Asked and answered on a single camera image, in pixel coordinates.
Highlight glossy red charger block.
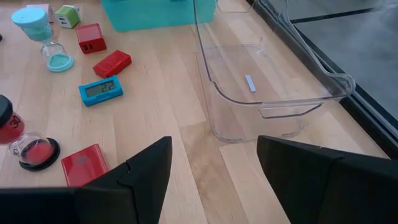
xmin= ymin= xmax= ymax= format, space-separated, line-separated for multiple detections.
xmin=60 ymin=143 xmax=111 ymax=188

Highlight red sand hourglass black caps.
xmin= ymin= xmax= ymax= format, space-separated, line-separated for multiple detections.
xmin=0 ymin=94 xmax=61 ymax=172

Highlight light blue sand hourglass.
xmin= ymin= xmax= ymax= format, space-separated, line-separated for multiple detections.
xmin=11 ymin=6 xmax=75 ymax=73

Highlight green white USB charger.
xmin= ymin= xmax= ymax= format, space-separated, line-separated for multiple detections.
xmin=54 ymin=4 xmax=81 ymax=29

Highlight small white label sticker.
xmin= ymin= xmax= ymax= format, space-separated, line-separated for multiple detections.
xmin=244 ymin=74 xmax=257 ymax=93

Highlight red cube USB charger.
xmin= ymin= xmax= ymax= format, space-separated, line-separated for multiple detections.
xmin=75 ymin=22 xmax=108 ymax=55

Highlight red rectangular box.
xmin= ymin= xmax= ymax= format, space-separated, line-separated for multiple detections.
xmin=92 ymin=50 xmax=132 ymax=79

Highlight blue digital clock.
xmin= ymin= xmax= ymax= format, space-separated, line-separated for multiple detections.
xmin=78 ymin=75 xmax=124 ymax=108

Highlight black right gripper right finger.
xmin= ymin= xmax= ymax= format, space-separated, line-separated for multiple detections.
xmin=256 ymin=135 xmax=398 ymax=224

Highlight teal translucent plastic bin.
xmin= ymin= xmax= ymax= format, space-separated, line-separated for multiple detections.
xmin=99 ymin=0 xmax=218 ymax=32

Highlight clear plastic bin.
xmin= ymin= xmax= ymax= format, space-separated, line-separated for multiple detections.
xmin=192 ymin=0 xmax=356 ymax=144

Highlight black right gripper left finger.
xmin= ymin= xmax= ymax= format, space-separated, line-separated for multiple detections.
xmin=0 ymin=136 xmax=173 ymax=224

